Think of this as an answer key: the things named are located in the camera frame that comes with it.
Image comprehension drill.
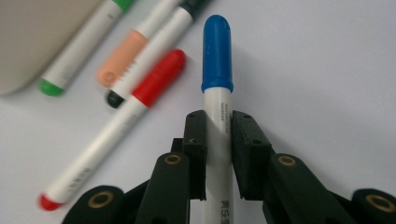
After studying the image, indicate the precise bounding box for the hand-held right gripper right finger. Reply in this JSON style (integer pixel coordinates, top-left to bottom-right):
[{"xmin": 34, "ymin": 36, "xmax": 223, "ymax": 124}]
[{"xmin": 231, "ymin": 109, "xmax": 357, "ymax": 224}]

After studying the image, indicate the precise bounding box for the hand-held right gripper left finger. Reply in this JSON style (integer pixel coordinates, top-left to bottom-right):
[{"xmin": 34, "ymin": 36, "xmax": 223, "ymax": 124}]
[{"xmin": 134, "ymin": 109, "xmax": 208, "ymax": 224}]

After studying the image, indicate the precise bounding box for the red marker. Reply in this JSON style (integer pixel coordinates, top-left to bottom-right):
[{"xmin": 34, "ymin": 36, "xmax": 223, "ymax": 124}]
[{"xmin": 36, "ymin": 49, "xmax": 188, "ymax": 212}]

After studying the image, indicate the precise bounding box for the blue marker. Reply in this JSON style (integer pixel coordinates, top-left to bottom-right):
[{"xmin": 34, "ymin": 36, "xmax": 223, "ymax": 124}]
[{"xmin": 200, "ymin": 13, "xmax": 235, "ymax": 224}]

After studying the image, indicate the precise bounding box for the black marker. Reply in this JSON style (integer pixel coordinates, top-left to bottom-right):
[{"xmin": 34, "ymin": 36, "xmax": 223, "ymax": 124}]
[{"xmin": 105, "ymin": 0, "xmax": 216, "ymax": 109}]

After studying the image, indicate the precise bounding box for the peach marker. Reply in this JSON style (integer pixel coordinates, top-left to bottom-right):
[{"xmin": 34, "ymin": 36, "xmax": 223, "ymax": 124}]
[{"xmin": 96, "ymin": 0, "xmax": 185, "ymax": 89}]

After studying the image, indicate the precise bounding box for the white plastic storage bin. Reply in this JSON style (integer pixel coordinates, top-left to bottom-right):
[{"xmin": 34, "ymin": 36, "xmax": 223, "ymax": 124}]
[{"xmin": 0, "ymin": 0, "xmax": 104, "ymax": 96}]

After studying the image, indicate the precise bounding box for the light green marker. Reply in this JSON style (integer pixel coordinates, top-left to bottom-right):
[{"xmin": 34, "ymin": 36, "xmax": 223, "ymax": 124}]
[{"xmin": 38, "ymin": 0, "xmax": 136, "ymax": 97}]

